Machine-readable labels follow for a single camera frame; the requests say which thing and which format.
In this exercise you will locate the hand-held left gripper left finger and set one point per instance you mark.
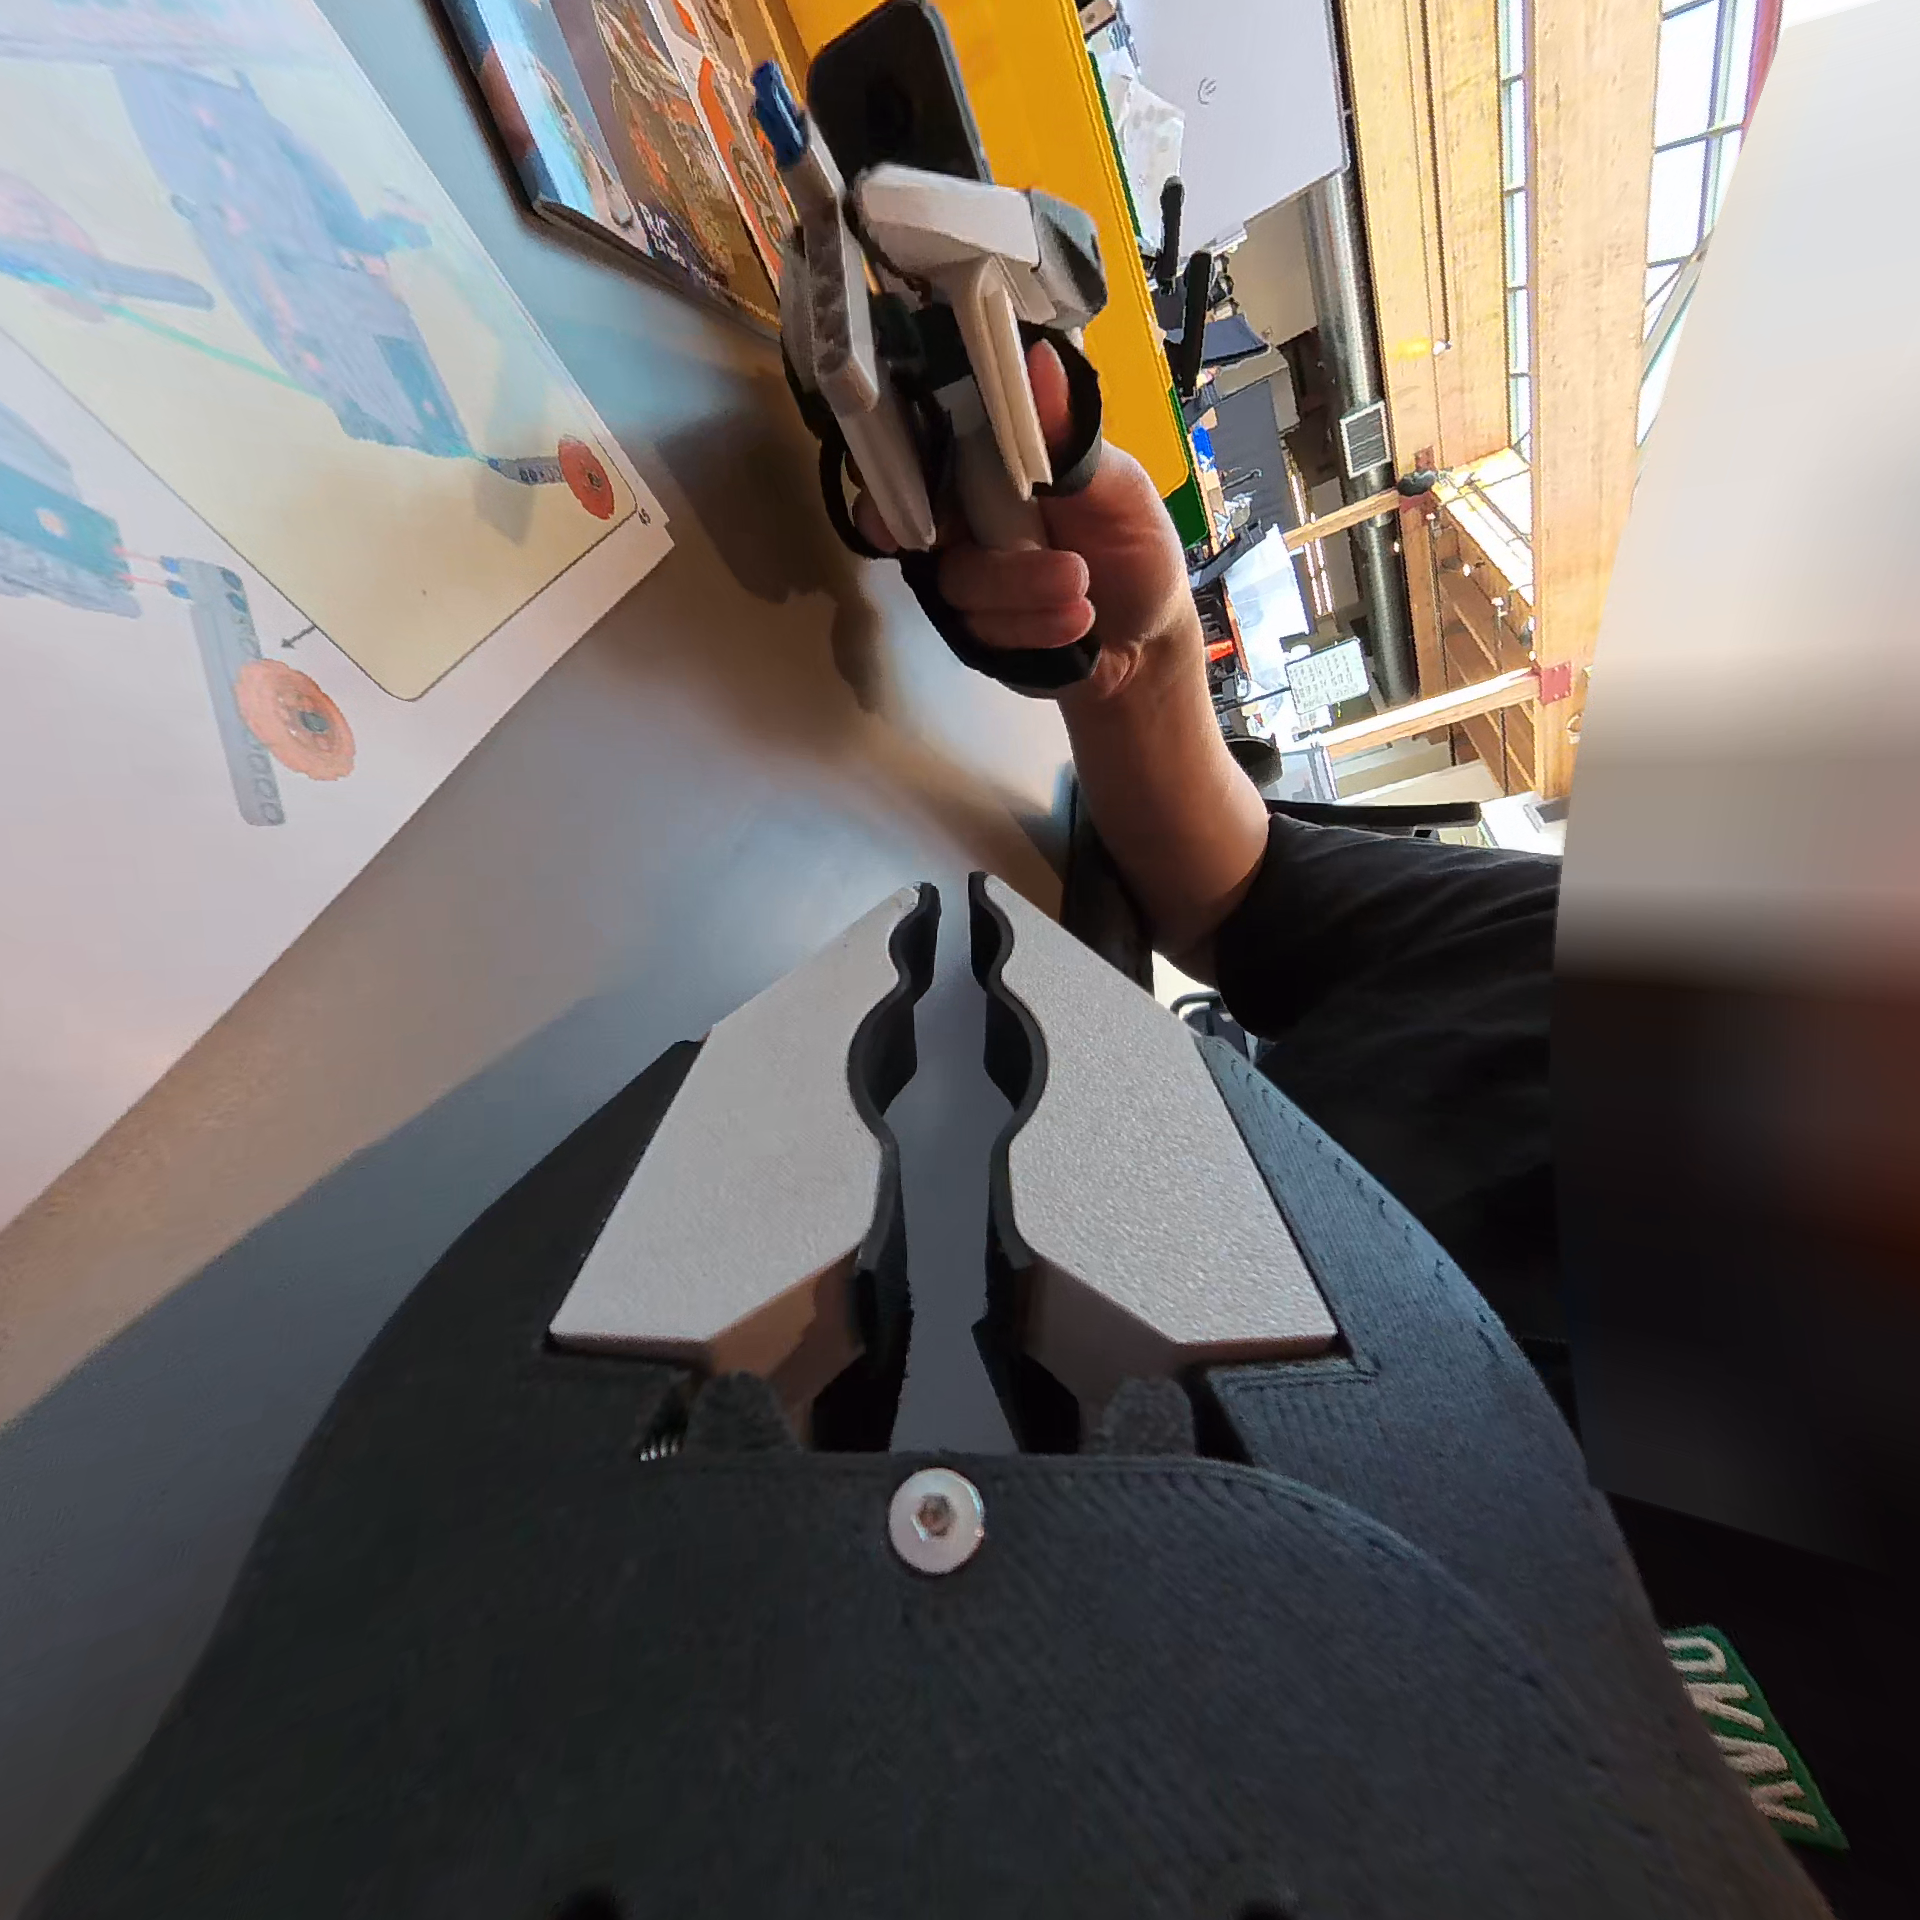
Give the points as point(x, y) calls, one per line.
point(721, 1184)

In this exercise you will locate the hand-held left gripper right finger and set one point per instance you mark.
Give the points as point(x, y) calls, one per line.
point(1154, 1200)

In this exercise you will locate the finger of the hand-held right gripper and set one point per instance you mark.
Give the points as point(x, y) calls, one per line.
point(938, 218)

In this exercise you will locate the grey perforated toy beam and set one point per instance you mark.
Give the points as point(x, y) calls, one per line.
point(849, 271)

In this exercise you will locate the blue connector pin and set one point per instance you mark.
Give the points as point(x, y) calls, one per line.
point(782, 128)
point(771, 86)

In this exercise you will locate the person's right forearm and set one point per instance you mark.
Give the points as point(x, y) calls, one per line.
point(1170, 811)

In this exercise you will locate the person's right hand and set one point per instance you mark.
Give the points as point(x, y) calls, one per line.
point(1119, 570)

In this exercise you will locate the yellow plastic bin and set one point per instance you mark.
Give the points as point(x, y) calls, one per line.
point(1035, 90)

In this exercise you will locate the printed toy set box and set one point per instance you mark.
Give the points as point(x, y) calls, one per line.
point(630, 135)

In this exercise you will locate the person's black shirt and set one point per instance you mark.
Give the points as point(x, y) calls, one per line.
point(1395, 991)

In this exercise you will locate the white board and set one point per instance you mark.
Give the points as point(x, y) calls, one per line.
point(1244, 90)

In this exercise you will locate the green plastic bin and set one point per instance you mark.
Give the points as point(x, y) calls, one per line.
point(1193, 510)

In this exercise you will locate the orange traffic cone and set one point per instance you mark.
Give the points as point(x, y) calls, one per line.
point(1227, 630)

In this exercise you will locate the white printed sign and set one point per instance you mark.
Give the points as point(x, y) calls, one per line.
point(1329, 682)

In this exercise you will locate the building instruction booklet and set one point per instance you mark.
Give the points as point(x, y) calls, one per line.
point(150, 931)

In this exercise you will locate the window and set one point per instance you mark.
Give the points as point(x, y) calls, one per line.
point(1694, 90)

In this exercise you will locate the green label with white letters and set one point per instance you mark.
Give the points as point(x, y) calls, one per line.
point(1746, 1740)

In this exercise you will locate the silver ventilation duct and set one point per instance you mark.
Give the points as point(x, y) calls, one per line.
point(1335, 271)

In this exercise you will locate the wall vent grille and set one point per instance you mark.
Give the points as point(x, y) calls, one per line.
point(1363, 443)

